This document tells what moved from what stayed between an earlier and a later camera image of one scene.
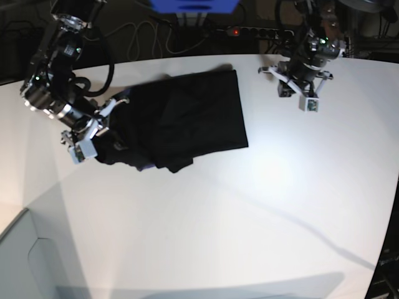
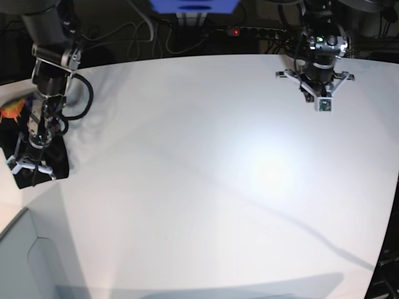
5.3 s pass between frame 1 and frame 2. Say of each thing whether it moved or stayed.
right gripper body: moved
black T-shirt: moved
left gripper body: moved
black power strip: stayed
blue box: stayed
